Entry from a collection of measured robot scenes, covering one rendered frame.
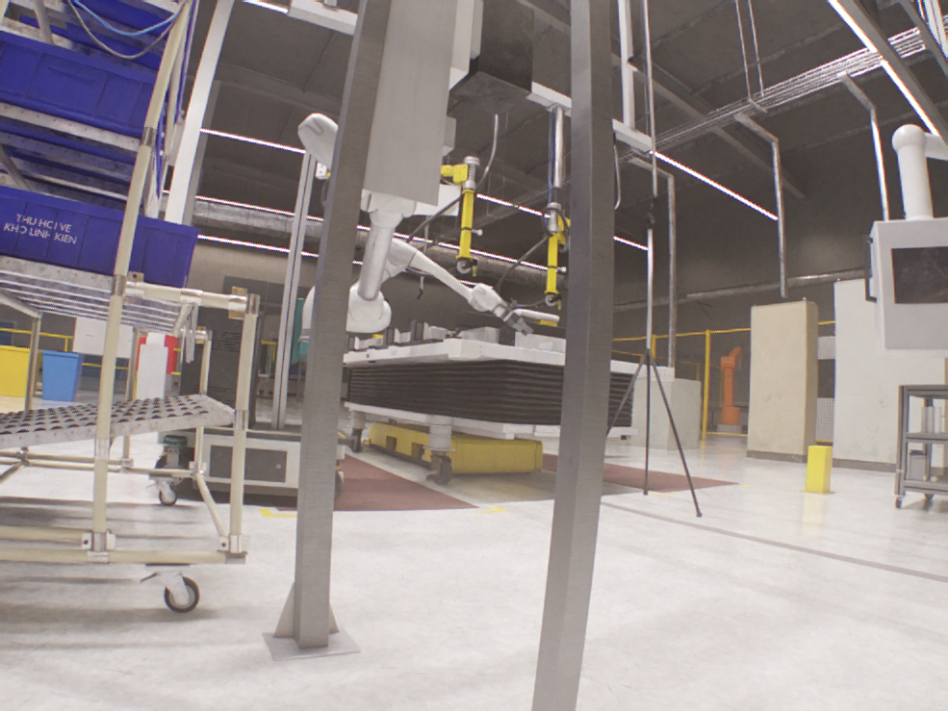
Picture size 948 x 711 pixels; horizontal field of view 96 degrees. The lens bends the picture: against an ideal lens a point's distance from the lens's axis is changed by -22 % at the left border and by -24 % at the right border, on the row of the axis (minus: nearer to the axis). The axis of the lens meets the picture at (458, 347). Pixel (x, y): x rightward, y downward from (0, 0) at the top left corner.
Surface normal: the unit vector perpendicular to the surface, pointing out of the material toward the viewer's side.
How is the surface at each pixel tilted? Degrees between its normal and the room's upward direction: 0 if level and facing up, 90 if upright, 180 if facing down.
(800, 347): 90
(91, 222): 90
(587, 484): 90
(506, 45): 90
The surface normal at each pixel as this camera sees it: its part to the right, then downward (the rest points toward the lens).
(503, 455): 0.49, -0.05
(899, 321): -0.58, -0.19
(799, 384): -0.87, -0.11
